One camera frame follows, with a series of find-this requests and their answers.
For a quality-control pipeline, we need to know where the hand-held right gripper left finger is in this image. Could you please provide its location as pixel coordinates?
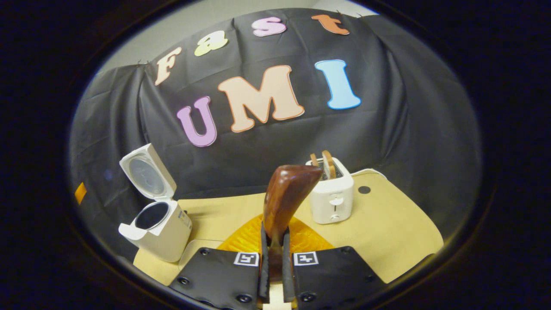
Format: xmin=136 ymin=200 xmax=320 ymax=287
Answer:
xmin=169 ymin=215 xmax=269 ymax=310

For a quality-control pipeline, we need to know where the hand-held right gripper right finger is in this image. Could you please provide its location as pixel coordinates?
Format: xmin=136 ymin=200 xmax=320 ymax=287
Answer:
xmin=282 ymin=215 xmax=386 ymax=310

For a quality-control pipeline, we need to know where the white rice cooker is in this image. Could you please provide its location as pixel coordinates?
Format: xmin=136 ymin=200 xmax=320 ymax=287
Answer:
xmin=118 ymin=143 xmax=193 ymax=263

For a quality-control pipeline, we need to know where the white toaster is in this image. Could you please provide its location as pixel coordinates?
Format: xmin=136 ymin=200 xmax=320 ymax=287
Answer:
xmin=305 ymin=157 xmax=355 ymax=225

